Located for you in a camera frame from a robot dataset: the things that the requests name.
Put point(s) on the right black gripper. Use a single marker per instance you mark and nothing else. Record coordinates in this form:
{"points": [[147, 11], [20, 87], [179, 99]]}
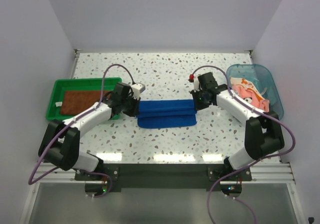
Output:
{"points": [[198, 105]]}

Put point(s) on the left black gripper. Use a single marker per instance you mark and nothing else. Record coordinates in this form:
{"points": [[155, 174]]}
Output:
{"points": [[134, 112]]}

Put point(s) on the pink panda towel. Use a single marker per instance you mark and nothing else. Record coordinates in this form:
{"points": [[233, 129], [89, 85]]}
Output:
{"points": [[252, 97]]}

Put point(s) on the blue towel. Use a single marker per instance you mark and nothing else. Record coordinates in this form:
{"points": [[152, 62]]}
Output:
{"points": [[155, 114]]}

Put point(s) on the brown towel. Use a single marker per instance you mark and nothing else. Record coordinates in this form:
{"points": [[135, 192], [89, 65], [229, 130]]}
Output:
{"points": [[75, 102]]}

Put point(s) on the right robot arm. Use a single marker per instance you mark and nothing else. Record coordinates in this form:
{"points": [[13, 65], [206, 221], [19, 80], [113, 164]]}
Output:
{"points": [[263, 132]]}

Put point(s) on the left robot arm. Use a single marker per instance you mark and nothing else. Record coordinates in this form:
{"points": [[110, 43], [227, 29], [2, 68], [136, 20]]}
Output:
{"points": [[60, 145]]}

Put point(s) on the orange white lion towel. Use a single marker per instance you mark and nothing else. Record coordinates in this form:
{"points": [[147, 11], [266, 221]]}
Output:
{"points": [[243, 82]]}

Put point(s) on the green plastic tray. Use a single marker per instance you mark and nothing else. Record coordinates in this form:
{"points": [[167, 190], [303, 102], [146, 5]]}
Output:
{"points": [[63, 85]]}

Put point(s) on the blue plastic bin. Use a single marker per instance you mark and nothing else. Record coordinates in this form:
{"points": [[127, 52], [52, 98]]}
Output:
{"points": [[262, 79]]}

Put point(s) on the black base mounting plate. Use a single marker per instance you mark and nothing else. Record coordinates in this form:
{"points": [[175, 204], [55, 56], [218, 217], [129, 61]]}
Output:
{"points": [[163, 176]]}

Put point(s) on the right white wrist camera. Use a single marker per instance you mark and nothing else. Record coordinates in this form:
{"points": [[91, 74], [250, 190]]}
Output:
{"points": [[194, 79]]}

